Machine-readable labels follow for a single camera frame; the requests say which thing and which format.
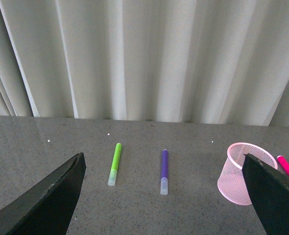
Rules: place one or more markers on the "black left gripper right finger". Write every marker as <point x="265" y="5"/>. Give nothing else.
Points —
<point x="268" y="190"/>

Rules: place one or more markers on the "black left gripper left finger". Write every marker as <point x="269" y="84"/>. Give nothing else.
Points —
<point x="46" y="208"/>

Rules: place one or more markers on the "pink highlighter pen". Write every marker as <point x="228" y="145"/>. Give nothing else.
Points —
<point x="284" y="163"/>

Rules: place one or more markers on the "purple highlighter pen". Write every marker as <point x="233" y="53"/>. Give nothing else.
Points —
<point x="164" y="173"/>

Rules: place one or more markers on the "pink mesh pen cup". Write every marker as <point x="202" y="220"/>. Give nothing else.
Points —
<point x="231" y="182"/>

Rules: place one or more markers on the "green highlighter pen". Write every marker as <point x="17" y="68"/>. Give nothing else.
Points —
<point x="115" y="165"/>

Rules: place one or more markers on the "white pleated curtain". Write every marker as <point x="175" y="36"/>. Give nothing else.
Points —
<point x="201" y="61"/>

